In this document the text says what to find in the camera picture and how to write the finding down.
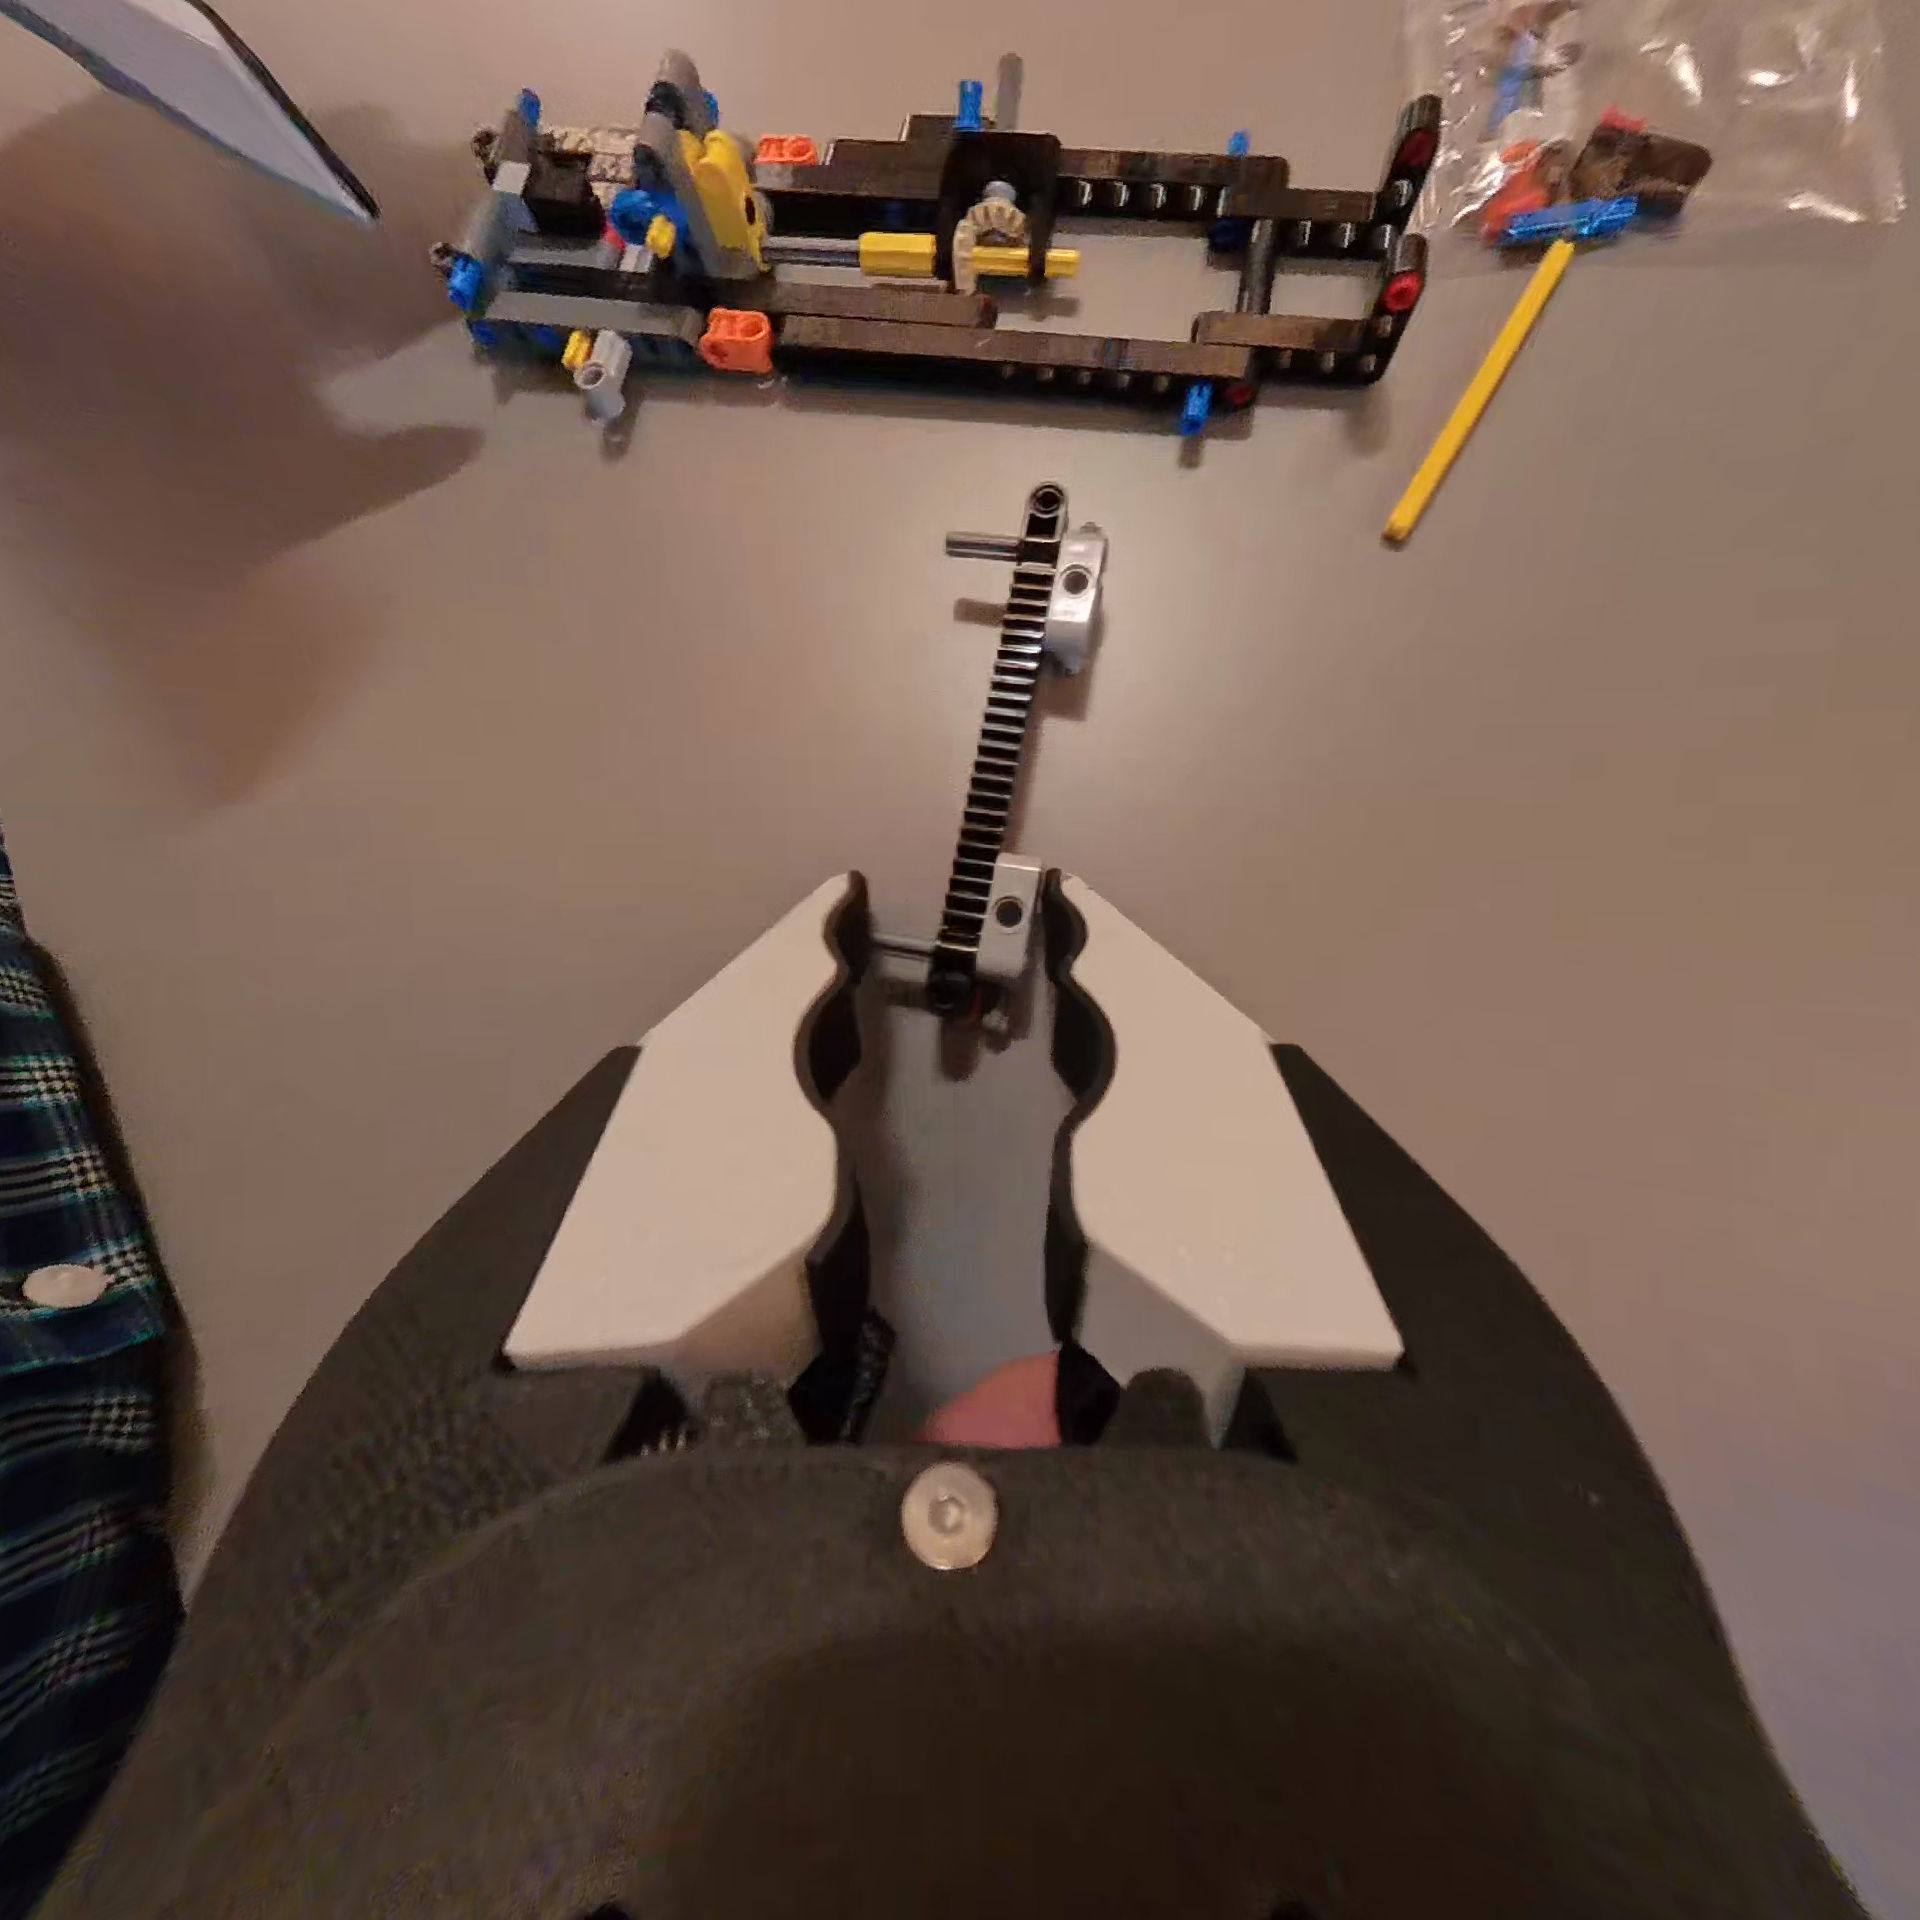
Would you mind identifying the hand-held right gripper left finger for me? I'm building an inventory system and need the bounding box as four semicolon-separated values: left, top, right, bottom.
498;870;876;1401

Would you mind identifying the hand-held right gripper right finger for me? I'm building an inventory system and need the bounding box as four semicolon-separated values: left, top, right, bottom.
1042;870;1409;1444

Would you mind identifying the black lego gear rack assembly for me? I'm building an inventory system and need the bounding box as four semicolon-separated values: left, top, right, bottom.
861;481;1113;1055

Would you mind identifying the black lego chassis assembly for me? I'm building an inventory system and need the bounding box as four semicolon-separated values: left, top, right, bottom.
428;49;1445;447

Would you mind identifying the long yellow lego axle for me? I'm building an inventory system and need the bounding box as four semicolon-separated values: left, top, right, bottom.
1380;236;1580;546

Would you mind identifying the blue lego piece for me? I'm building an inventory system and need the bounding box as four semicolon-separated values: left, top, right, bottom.
1499;193;1641;251

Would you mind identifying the red lego piece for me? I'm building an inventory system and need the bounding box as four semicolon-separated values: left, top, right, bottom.
1476;138;1569;243

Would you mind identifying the dark brown lego piece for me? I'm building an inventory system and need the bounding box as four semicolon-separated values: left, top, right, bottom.
1569;123;1714;206

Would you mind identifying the person's right hand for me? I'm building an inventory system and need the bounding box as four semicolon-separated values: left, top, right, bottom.
919;1346;1067;1452

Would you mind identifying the plaid shirt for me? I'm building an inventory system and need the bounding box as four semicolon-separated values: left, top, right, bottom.
0;829;196;1920

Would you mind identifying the clear plastic bag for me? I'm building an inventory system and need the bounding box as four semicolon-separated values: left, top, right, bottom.
1401;0;1911;253

